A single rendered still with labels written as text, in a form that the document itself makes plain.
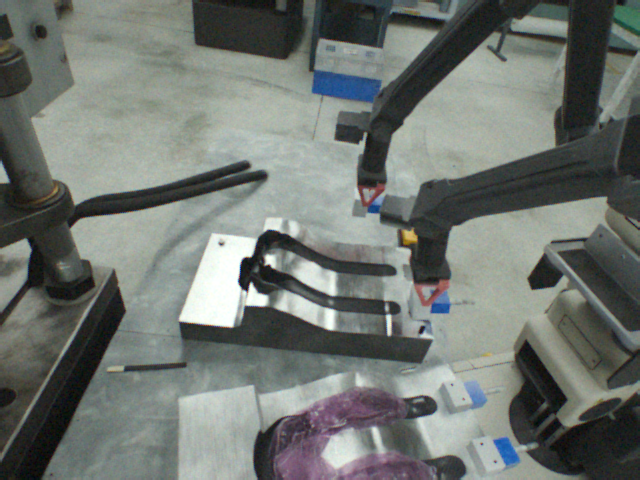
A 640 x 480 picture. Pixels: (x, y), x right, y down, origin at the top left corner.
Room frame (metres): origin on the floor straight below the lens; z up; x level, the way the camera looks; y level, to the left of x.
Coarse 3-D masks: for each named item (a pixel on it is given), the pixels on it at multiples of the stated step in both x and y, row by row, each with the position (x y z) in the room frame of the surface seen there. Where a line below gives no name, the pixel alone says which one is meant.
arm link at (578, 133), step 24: (576, 0) 0.67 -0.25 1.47; (600, 0) 0.67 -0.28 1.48; (576, 24) 0.69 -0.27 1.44; (600, 24) 0.68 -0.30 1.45; (576, 48) 0.71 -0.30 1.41; (600, 48) 0.70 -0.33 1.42; (576, 72) 0.72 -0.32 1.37; (600, 72) 0.72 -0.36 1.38; (576, 96) 0.75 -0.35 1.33; (576, 120) 0.76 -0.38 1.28
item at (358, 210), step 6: (354, 192) 0.88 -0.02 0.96; (366, 192) 0.88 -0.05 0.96; (354, 198) 0.85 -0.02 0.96; (366, 198) 0.85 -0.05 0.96; (378, 198) 0.88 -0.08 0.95; (354, 204) 0.84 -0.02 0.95; (360, 204) 0.84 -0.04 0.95; (372, 204) 0.85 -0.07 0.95; (378, 204) 0.85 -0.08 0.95; (354, 210) 0.84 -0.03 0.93; (360, 210) 0.84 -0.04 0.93; (366, 210) 0.85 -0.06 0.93; (372, 210) 0.85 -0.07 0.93; (378, 210) 0.85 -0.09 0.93; (354, 216) 0.84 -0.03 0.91; (360, 216) 0.84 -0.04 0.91
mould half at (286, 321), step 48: (240, 240) 0.73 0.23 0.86; (192, 288) 0.56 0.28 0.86; (240, 288) 0.58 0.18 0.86; (336, 288) 0.62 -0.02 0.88; (384, 288) 0.64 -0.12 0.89; (192, 336) 0.48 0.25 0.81; (240, 336) 0.49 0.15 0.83; (288, 336) 0.50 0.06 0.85; (336, 336) 0.51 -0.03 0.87; (384, 336) 0.52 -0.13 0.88; (432, 336) 0.53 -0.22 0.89
